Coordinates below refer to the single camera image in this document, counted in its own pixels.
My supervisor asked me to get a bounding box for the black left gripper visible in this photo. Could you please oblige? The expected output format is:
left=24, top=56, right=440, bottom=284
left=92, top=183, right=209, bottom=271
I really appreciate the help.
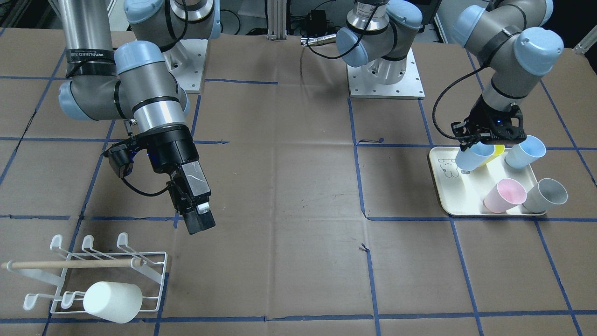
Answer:
left=451, top=96, right=525, bottom=150

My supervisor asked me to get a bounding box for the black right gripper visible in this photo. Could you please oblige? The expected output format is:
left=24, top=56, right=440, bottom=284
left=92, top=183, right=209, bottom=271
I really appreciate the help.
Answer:
left=103, top=124, right=216, bottom=235

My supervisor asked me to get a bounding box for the light blue cup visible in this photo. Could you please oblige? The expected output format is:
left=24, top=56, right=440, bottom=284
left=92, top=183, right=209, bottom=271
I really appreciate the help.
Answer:
left=505, top=135, right=547, bottom=169
left=455, top=142, right=495, bottom=171

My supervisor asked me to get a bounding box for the white ikea cup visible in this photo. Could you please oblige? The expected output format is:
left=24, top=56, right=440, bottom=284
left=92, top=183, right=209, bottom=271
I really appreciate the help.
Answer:
left=83, top=281, right=143, bottom=323

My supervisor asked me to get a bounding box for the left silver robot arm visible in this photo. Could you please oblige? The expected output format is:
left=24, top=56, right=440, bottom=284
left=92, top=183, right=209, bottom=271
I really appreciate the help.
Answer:
left=335, top=0, right=564, bottom=151

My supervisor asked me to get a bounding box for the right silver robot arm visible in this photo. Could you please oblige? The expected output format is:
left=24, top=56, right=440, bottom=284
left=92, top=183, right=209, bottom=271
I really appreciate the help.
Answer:
left=58, top=0, right=221, bottom=234

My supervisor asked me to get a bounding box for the yellow cup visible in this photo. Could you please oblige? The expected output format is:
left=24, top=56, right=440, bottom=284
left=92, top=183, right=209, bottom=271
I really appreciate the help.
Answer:
left=483, top=144, right=505, bottom=165

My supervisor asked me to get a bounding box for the pink cup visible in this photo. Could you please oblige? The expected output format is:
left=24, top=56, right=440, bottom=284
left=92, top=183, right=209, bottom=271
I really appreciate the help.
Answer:
left=483, top=178, right=527, bottom=213

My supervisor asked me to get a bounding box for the grey cup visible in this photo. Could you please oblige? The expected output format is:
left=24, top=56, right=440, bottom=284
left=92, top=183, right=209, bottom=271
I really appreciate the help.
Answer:
left=522, top=178, right=569, bottom=213

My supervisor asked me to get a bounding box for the cream serving tray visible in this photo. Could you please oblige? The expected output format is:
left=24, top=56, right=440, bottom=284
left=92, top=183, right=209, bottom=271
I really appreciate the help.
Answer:
left=429, top=147, right=537, bottom=217

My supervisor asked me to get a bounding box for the white wire cup rack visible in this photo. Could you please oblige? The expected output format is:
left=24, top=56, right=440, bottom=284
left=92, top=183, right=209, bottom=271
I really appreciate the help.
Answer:
left=8, top=232, right=169, bottom=315

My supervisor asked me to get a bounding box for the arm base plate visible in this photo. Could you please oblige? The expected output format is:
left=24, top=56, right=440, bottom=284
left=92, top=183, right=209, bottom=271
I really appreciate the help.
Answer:
left=162, top=40, right=208, bottom=94
left=346, top=49, right=425, bottom=99

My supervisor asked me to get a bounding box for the aluminium frame post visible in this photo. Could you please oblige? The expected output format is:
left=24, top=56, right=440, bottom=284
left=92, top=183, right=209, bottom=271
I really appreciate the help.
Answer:
left=265, top=0, right=289, bottom=41

